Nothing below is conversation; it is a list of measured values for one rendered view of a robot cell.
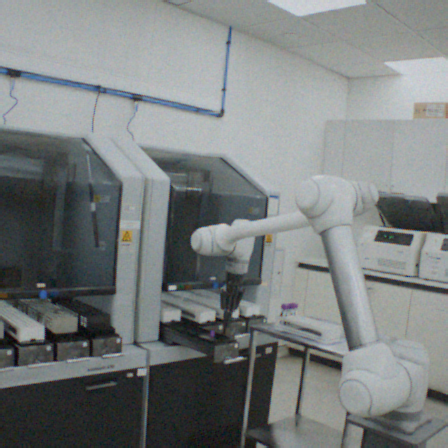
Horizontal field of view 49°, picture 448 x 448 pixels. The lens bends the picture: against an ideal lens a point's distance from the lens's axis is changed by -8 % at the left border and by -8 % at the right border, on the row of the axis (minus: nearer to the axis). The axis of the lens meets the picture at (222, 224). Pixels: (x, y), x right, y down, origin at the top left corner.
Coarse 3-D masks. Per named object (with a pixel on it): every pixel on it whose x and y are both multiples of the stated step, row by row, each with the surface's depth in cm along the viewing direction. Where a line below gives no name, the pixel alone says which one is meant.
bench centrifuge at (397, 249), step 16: (384, 208) 438; (400, 208) 423; (416, 208) 410; (432, 208) 402; (384, 224) 449; (400, 224) 448; (416, 224) 432; (432, 224) 408; (368, 240) 418; (384, 240) 407; (400, 240) 397; (416, 240) 390; (368, 256) 416; (384, 256) 405; (400, 256) 394; (416, 256) 388; (400, 272) 393; (416, 272) 392
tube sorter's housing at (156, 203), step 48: (144, 144) 266; (144, 192) 215; (144, 240) 215; (144, 288) 217; (144, 336) 219; (144, 384) 214; (192, 384) 229; (240, 384) 252; (144, 432) 214; (192, 432) 232
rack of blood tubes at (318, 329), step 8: (280, 320) 230; (288, 320) 226; (296, 320) 225; (304, 320) 226; (312, 320) 227; (280, 328) 230; (288, 328) 226; (296, 328) 225; (304, 328) 230; (312, 328) 228; (320, 328) 213; (328, 328) 213; (336, 328) 214; (304, 336) 219; (312, 336) 216; (320, 336) 213; (328, 336) 211; (336, 336) 215
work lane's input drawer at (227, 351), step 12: (168, 324) 224; (180, 324) 231; (168, 336) 222; (180, 336) 216; (192, 336) 212; (204, 336) 215; (216, 336) 217; (192, 348) 211; (204, 348) 205; (216, 348) 201; (228, 348) 206; (216, 360) 202; (228, 360) 201; (240, 360) 205
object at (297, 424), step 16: (320, 320) 255; (256, 336) 235; (272, 336) 225; (288, 336) 220; (384, 336) 229; (304, 352) 264; (336, 352) 199; (304, 368) 263; (304, 384) 265; (304, 416) 261; (240, 432) 237; (256, 432) 238; (272, 432) 239; (288, 432) 240; (304, 432) 241; (320, 432) 242; (336, 432) 243
